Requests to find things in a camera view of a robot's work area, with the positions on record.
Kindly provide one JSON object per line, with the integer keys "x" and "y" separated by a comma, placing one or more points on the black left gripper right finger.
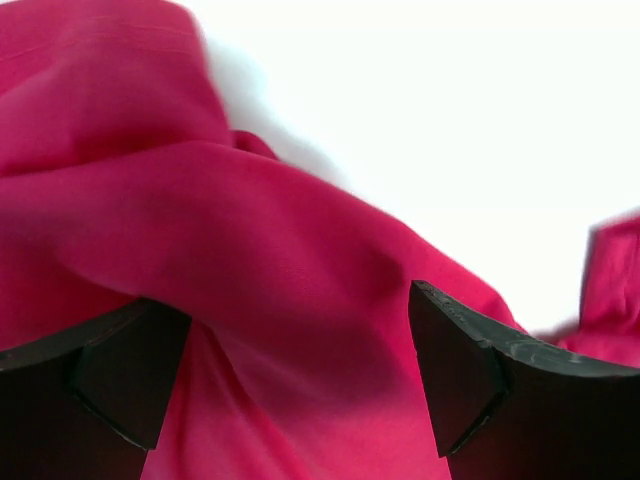
{"x": 505, "y": 405}

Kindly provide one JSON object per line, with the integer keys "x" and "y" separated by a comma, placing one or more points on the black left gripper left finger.
{"x": 89, "y": 402}

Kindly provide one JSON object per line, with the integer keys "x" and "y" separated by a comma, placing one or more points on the red t shirt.
{"x": 121, "y": 178}

